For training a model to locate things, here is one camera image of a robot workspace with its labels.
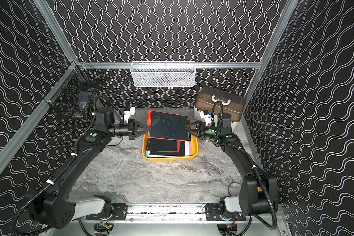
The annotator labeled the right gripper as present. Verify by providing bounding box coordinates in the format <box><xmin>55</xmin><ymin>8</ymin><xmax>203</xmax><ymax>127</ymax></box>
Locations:
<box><xmin>185</xmin><ymin>122</ymin><xmax>221</xmax><ymax>140</ymax></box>

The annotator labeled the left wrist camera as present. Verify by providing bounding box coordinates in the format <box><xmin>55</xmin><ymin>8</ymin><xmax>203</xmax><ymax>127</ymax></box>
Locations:
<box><xmin>121</xmin><ymin>106</ymin><xmax>136</xmax><ymax>123</ymax></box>

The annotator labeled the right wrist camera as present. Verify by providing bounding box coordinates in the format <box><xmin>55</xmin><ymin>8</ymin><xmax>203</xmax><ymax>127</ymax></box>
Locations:
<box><xmin>199</xmin><ymin>110</ymin><xmax>213</xmax><ymax>126</ymax></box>

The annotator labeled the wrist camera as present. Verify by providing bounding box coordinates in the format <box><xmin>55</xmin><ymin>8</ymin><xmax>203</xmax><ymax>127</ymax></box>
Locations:
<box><xmin>199</xmin><ymin>110</ymin><xmax>213</xmax><ymax>126</ymax></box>
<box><xmin>121</xmin><ymin>106</ymin><xmax>136</xmax><ymax>123</ymax></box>

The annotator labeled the blue white writing tablet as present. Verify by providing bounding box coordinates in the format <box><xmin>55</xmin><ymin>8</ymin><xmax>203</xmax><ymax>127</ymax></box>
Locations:
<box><xmin>146</xmin><ymin>151</ymin><xmax>182</xmax><ymax>158</ymax></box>

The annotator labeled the adhesive tape roll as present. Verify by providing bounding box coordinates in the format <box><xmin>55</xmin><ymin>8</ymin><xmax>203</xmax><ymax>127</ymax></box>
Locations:
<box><xmin>227</xmin><ymin>182</ymin><xmax>242</xmax><ymax>196</ymax></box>

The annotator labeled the pink white writing tablet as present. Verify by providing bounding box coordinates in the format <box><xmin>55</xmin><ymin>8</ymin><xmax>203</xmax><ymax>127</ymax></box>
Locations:
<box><xmin>179</xmin><ymin>141</ymin><xmax>191</xmax><ymax>156</ymax></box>

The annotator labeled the brown white storage case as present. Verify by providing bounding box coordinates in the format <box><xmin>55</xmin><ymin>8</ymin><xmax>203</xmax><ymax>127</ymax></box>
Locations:
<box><xmin>193</xmin><ymin>86</ymin><xmax>246</xmax><ymax>130</ymax></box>

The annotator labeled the yellow storage tray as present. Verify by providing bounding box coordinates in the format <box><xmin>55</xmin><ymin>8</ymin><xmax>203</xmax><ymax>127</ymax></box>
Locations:
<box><xmin>142</xmin><ymin>135</ymin><xmax>199</xmax><ymax>162</ymax></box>

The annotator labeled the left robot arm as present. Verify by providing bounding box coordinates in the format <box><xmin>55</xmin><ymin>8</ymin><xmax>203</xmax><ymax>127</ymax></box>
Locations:
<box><xmin>10</xmin><ymin>95</ymin><xmax>151</xmax><ymax>236</ymax></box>

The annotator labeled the large red writing tablet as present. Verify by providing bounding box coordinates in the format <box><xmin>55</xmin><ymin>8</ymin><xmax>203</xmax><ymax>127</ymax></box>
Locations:
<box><xmin>147</xmin><ymin>110</ymin><xmax>191</xmax><ymax>142</ymax></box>

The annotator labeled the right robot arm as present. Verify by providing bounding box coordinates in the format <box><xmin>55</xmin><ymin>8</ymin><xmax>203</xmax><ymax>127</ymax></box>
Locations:
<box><xmin>185</xmin><ymin>101</ymin><xmax>278</xmax><ymax>231</ymax></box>

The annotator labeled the black wire wall basket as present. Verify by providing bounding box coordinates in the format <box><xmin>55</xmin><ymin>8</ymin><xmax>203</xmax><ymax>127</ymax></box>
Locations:
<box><xmin>48</xmin><ymin>65</ymin><xmax>104</xmax><ymax>120</ymax></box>

